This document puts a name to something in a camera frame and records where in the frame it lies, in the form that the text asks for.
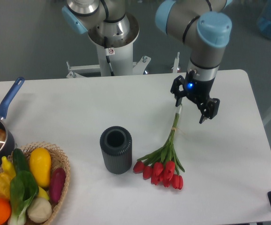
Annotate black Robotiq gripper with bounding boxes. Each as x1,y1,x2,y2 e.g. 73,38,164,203
170,70,220,124

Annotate red tulip bouquet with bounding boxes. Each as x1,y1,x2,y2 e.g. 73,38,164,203
133,105,185,190

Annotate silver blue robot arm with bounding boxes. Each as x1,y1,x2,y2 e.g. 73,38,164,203
62,0,232,122

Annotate dark grey ribbed vase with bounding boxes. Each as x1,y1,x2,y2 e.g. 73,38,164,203
100,126,132,174

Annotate purple sweet potato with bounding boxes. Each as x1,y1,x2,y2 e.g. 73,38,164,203
49,167,66,203

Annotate yellow squash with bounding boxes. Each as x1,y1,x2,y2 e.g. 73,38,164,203
29,148,51,188

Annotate yellow banana tip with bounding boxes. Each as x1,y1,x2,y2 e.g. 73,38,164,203
37,187,50,201

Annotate dark green cucumber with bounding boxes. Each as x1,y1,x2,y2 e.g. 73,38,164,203
12,148,30,174

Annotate green bok choy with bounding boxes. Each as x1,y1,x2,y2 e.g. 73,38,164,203
7,171,38,225

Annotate small yellow gourd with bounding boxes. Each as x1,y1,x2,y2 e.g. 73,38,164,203
1,156,16,178

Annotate yellow bell pepper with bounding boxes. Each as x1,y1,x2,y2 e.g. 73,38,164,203
0,172,13,200

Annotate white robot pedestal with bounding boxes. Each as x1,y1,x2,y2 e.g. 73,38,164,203
67,13,152,78

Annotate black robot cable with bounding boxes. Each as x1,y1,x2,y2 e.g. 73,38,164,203
103,37,115,76

